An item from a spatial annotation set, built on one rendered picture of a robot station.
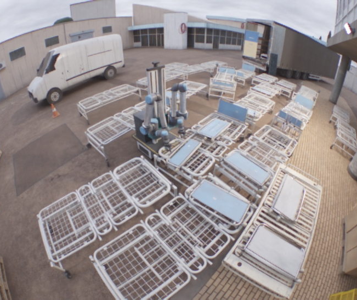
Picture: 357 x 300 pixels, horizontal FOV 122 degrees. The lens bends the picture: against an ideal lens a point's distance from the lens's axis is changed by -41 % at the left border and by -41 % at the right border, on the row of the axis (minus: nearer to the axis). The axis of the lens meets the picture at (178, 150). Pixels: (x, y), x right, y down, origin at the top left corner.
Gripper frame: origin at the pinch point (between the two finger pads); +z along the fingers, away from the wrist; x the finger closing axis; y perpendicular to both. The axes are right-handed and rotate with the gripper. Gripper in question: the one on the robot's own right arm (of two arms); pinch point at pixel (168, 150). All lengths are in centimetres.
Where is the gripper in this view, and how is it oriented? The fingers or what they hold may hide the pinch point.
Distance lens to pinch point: 265.4
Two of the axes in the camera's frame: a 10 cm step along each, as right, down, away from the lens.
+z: 1.6, 8.2, 5.6
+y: 5.5, -5.4, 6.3
